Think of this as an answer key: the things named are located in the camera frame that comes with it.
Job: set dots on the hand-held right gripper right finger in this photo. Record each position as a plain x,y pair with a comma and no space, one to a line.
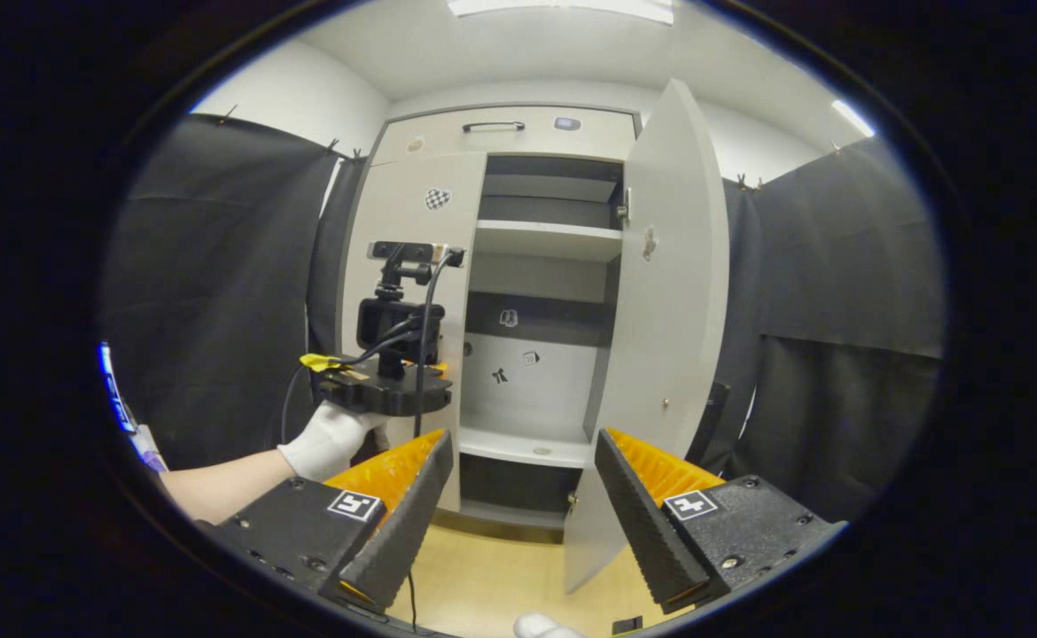
647,532

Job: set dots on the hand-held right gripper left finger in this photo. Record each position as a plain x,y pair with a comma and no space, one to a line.
399,532

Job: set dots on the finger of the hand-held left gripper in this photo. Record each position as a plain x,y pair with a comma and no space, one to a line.
437,366

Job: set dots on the grey double-door shoe cabinet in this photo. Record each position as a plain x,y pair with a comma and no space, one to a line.
536,399

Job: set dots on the grey cabinet door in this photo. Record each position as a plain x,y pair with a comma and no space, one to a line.
394,213
669,337

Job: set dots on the white low cabinet shelf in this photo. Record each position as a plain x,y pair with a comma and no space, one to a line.
527,446

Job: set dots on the white high cabinet shelf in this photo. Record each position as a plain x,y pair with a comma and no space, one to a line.
545,239

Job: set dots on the grey cabinet drawer front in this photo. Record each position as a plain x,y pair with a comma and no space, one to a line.
589,137

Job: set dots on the black backdrop cloth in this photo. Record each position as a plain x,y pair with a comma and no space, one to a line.
217,292

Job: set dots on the white purple box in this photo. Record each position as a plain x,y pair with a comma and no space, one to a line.
151,450

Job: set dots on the blue lit screen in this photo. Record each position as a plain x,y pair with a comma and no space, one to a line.
115,390

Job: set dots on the large ceiling light panel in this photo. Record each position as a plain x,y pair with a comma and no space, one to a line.
563,9

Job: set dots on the small ceiling light panel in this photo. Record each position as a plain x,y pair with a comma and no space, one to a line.
853,118

